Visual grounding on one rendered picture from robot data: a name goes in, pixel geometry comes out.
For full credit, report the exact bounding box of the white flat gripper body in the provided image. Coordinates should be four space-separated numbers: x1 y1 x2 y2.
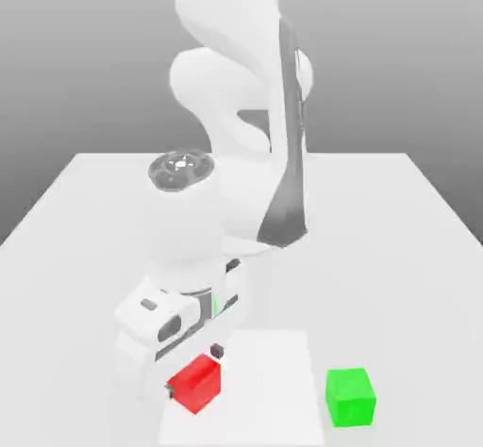
112 258 245 400

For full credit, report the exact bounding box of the small red cube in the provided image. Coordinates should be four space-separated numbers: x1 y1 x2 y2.
165 353 223 416

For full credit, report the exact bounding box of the small green cube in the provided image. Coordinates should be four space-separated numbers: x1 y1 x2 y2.
325 367 377 429

